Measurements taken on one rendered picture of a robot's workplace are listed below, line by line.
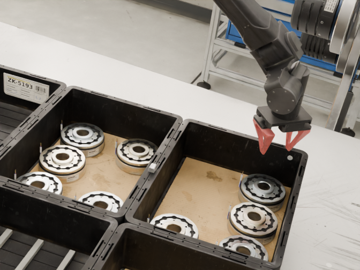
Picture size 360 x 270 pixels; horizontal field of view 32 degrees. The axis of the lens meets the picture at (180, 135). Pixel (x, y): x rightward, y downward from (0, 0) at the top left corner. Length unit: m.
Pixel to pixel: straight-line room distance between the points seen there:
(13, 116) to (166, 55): 2.28
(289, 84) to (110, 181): 0.47
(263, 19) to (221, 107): 0.82
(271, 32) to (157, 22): 3.05
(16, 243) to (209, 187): 0.45
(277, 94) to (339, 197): 0.61
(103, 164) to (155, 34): 2.65
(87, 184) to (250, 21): 0.51
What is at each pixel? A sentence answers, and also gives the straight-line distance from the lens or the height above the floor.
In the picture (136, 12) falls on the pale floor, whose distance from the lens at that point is 4.33.
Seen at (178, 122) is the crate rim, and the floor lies 0.93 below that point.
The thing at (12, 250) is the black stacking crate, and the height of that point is 0.83.
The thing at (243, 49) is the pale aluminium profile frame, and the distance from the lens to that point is 3.33.
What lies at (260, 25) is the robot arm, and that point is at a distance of 1.19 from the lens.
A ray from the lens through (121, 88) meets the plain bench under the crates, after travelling 2.01.
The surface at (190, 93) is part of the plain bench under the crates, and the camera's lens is 2.03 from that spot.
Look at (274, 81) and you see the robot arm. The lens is 1.18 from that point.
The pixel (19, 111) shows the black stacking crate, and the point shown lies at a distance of 1.63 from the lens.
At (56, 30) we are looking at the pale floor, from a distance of 3.97.
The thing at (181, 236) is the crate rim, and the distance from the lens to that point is 1.14.
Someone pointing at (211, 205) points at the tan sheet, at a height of 0.83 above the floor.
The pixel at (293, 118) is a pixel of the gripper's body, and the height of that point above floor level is 1.06.
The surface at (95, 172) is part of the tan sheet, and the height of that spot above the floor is 0.83.
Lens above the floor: 1.71
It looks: 34 degrees down
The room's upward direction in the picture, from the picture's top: 9 degrees clockwise
